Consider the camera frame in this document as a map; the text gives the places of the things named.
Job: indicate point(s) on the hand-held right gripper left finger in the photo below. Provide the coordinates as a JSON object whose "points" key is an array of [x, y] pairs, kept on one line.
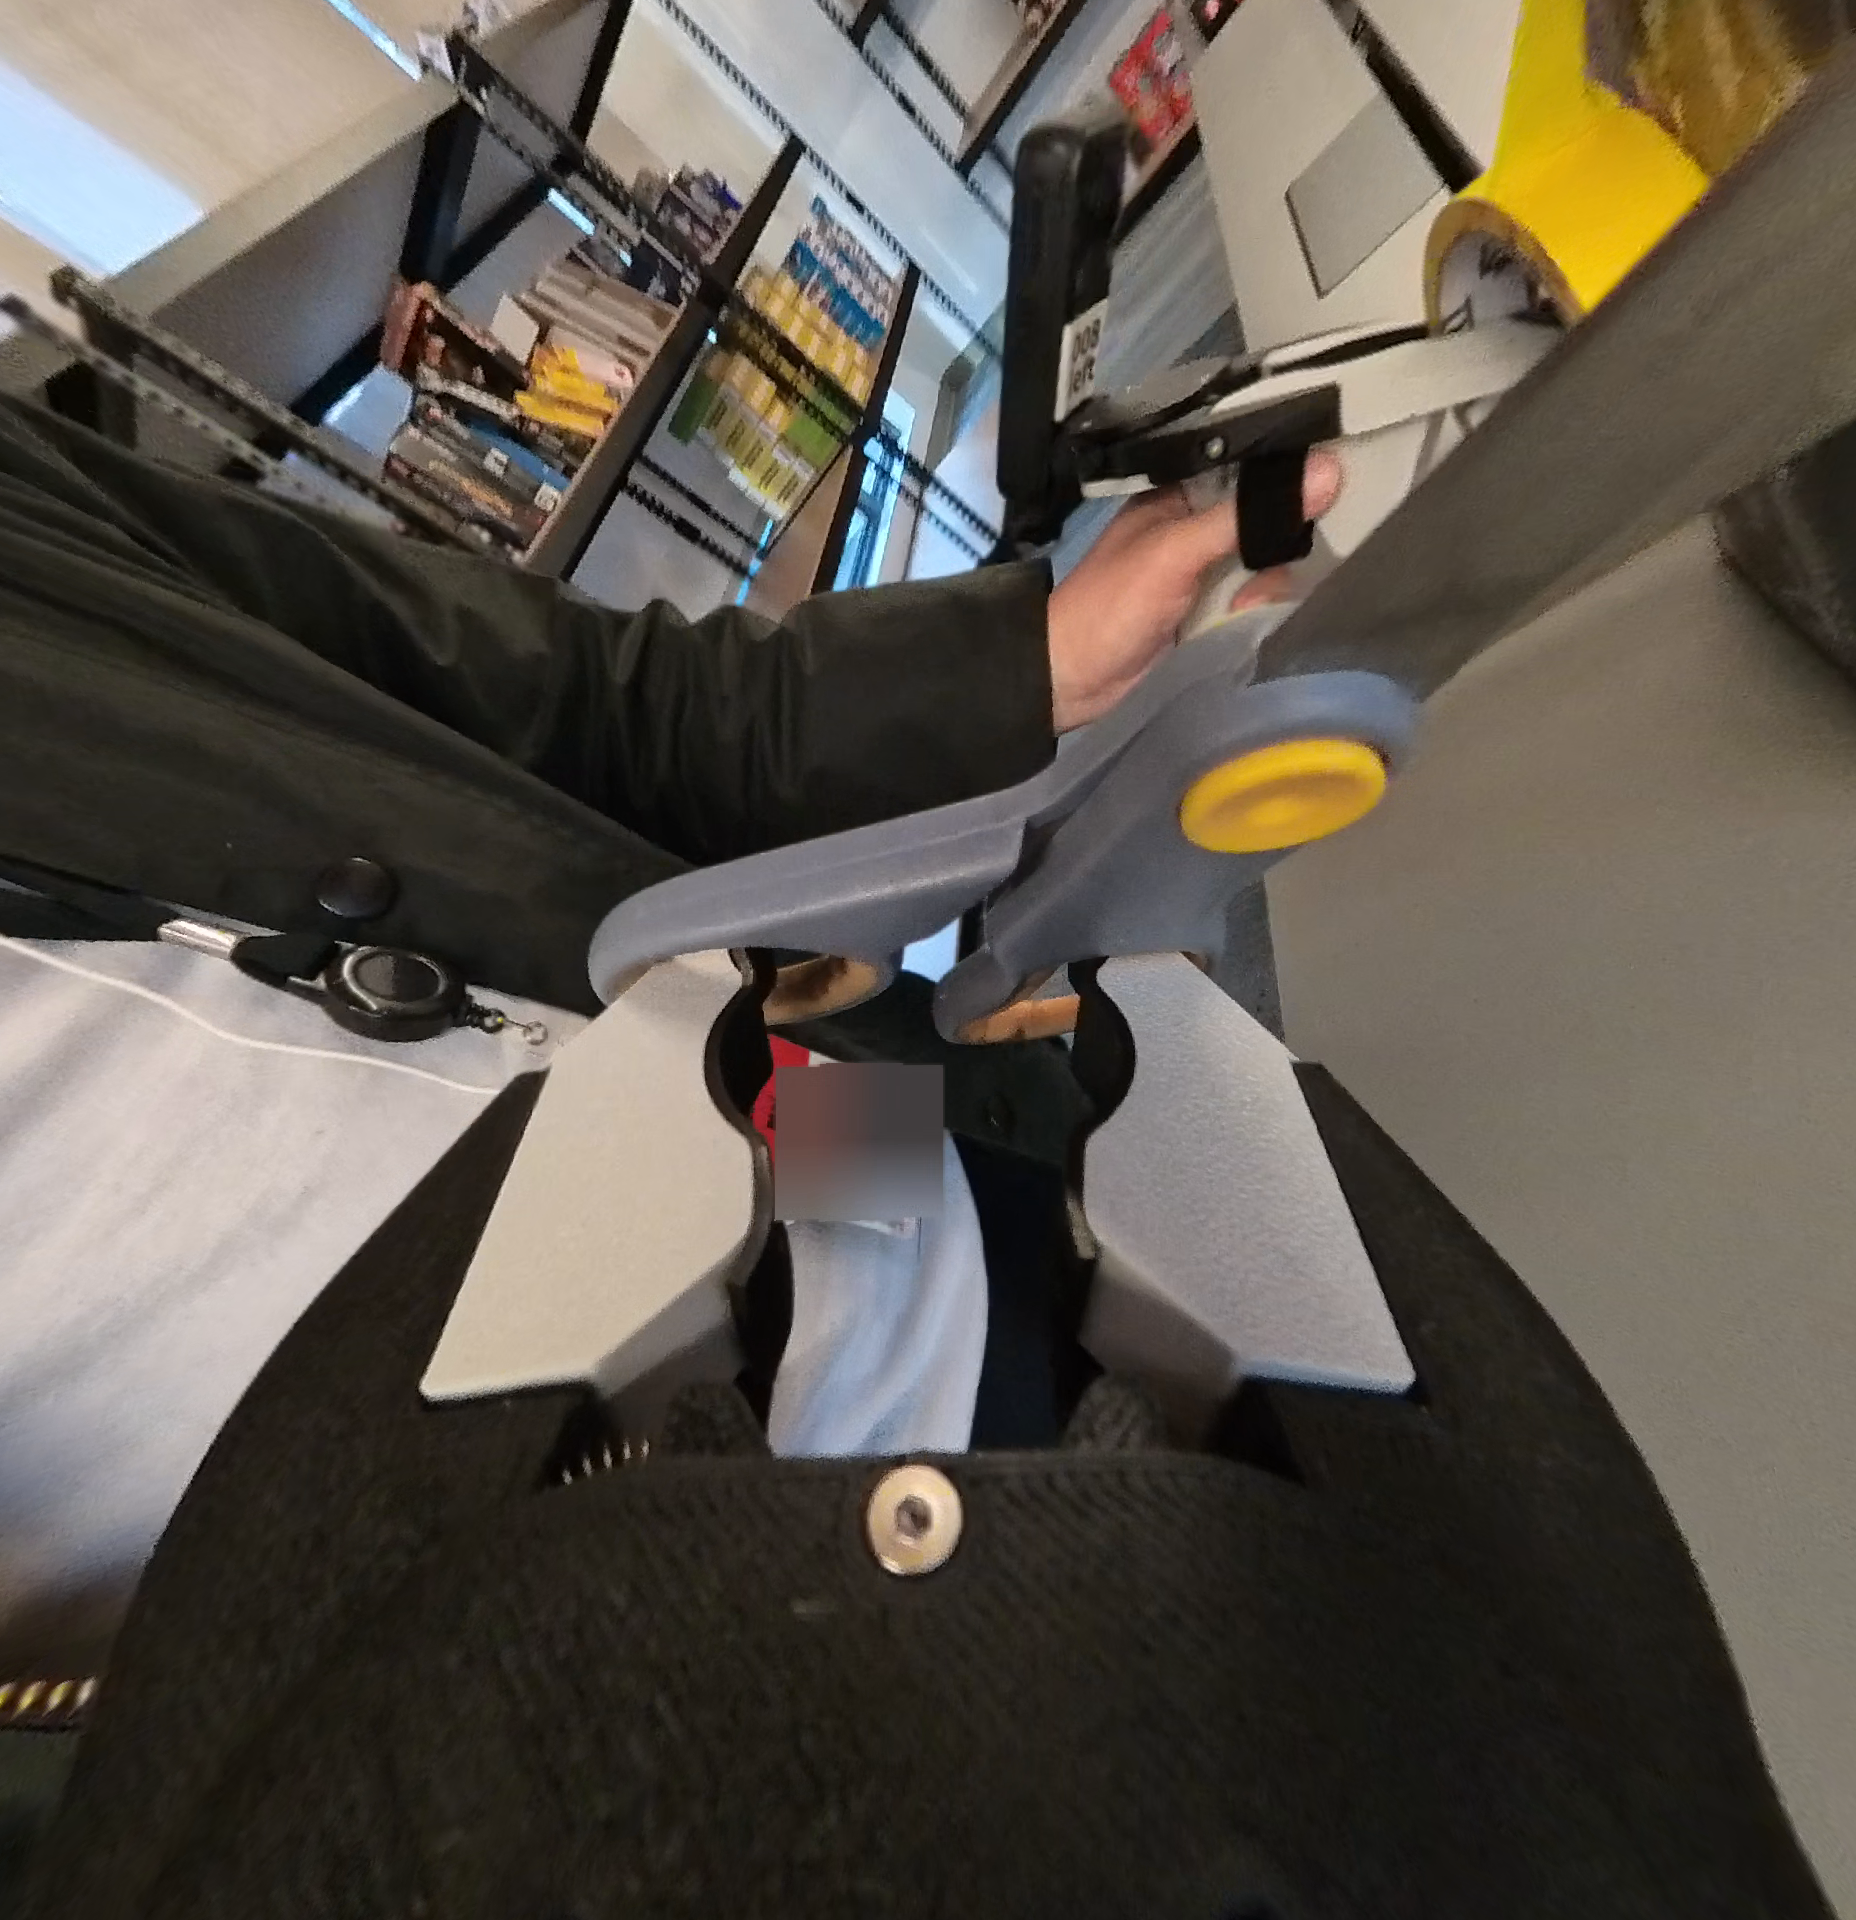
{"points": [[599, 1201]]}

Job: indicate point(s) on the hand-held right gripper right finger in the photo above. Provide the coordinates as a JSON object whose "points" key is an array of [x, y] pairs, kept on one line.
{"points": [[1258, 1215]]}

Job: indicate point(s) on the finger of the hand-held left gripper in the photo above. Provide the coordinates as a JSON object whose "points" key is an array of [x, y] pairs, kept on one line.
{"points": [[1349, 342], [1439, 383]]}

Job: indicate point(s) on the yellow tape roll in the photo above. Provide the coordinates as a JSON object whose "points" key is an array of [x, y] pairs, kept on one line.
{"points": [[1588, 180]]}

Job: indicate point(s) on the pile of lego boxes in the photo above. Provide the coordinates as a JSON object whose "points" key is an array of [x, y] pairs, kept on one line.
{"points": [[479, 434]]}

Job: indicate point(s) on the person's left hand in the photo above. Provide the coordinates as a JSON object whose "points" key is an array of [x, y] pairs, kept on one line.
{"points": [[1138, 600]]}

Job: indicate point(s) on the rows of small yellow boxes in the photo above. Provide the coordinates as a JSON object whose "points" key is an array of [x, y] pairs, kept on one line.
{"points": [[787, 374]]}

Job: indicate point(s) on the black badge reel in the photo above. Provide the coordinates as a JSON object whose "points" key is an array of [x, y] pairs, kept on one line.
{"points": [[396, 982]]}

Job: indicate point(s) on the person's black jacket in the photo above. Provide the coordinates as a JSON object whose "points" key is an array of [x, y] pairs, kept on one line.
{"points": [[193, 721]]}

